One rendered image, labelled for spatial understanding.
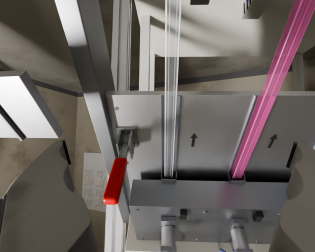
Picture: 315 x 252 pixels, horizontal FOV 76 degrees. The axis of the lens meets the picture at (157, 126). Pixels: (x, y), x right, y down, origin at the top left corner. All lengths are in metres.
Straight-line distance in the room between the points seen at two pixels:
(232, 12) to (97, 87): 0.59
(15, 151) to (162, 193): 3.45
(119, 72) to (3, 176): 3.27
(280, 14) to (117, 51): 0.53
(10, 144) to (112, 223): 3.23
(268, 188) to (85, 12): 0.34
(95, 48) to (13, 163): 3.52
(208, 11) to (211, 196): 0.56
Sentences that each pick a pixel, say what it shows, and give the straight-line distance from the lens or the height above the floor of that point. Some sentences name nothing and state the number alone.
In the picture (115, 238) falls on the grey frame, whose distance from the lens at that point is 0.52.
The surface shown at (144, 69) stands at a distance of 0.65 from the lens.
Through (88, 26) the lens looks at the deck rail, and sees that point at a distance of 0.22.
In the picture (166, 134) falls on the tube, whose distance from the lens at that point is 0.27.
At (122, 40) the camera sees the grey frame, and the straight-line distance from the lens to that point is 0.54.
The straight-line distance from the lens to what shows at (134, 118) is 0.27.
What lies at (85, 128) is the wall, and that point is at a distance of 4.21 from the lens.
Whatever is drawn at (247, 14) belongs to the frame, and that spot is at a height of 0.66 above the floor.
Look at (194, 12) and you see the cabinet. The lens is 0.73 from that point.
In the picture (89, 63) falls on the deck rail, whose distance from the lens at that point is 0.23.
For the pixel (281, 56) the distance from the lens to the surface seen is 0.24.
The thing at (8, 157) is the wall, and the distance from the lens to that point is 3.67.
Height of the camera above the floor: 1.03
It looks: 5 degrees down
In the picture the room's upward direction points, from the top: 179 degrees counter-clockwise
